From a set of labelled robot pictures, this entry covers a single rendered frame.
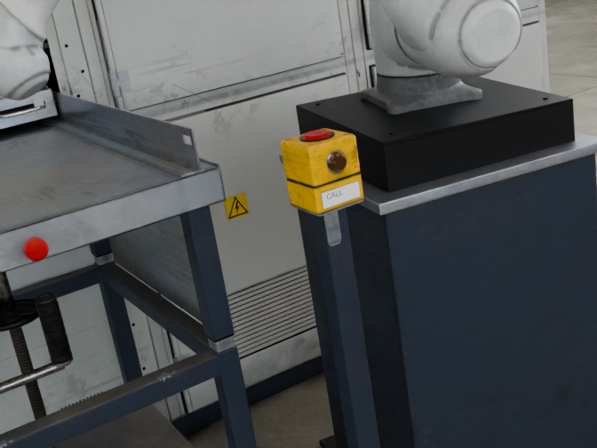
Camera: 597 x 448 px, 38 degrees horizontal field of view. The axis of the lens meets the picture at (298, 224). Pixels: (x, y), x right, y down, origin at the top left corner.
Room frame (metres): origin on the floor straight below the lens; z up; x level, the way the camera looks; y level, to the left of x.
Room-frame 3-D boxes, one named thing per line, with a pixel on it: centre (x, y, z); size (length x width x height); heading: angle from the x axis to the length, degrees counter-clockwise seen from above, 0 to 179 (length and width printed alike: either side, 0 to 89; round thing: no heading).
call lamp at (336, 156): (1.14, -0.07, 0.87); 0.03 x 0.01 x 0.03; 119
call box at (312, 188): (1.19, -0.05, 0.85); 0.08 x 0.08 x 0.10; 29
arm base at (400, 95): (1.64, -0.26, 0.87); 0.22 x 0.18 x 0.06; 12
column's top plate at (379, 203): (1.58, -0.27, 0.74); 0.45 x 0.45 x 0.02; 19
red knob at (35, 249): (1.15, 0.37, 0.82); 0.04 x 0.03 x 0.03; 29
